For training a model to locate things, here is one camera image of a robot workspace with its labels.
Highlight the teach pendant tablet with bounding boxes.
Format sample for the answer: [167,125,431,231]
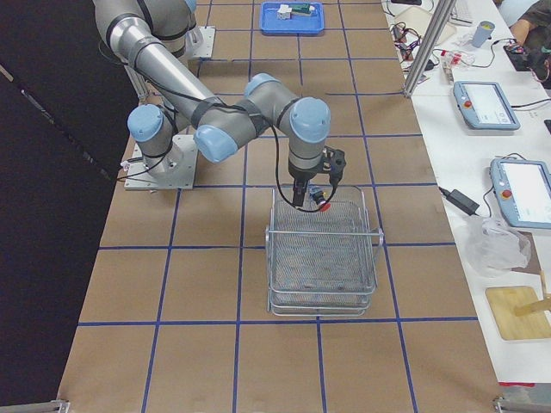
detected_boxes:
[490,158,550,230]
[453,81,521,131]

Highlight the blue plastic tray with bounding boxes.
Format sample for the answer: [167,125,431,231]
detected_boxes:
[259,1,325,35]

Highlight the near teach pendant tablet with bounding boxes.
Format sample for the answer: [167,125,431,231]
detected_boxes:
[490,158,550,230]

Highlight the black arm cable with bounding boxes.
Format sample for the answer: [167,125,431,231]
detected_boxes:
[98,42,345,213]

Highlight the clear plastic bag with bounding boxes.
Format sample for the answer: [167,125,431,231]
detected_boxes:
[465,217,532,271]

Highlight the tangled black cables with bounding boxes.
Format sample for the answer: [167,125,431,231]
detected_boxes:
[389,23,436,72]

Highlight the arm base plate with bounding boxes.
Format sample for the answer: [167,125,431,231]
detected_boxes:
[123,134,198,191]
[183,26,216,59]

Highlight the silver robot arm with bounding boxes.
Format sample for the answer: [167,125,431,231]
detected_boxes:
[94,1,345,208]
[138,0,196,58]

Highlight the far teach pendant tablet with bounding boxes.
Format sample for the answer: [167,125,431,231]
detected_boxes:
[453,81,521,131]

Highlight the white keyboard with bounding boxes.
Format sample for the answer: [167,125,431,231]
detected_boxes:
[449,0,474,27]

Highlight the black power adapter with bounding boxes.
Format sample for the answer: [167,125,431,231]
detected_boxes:
[439,188,480,216]

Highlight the wooden cutting board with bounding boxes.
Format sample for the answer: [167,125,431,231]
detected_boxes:
[485,286,550,341]

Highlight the aluminium extrusion post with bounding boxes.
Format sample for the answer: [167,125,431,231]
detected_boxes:
[403,0,455,98]

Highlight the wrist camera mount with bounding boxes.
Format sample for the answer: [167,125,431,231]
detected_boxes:
[322,146,346,187]

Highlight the red emergency stop button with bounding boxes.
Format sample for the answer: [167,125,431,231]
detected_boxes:
[308,186,331,212]

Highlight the blue grey cup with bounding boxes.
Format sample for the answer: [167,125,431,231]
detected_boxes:
[471,21,495,48]

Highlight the white circuit breaker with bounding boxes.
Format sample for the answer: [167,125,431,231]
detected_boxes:
[276,3,293,20]

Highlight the seated person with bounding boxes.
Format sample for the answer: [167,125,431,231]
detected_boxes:
[510,0,550,89]

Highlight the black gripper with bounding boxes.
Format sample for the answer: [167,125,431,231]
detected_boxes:
[288,157,323,206]

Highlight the aluminium frame corner bracket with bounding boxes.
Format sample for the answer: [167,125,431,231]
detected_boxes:
[0,400,71,413]

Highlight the green terminal block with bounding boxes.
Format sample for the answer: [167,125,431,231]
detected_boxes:
[290,3,315,16]

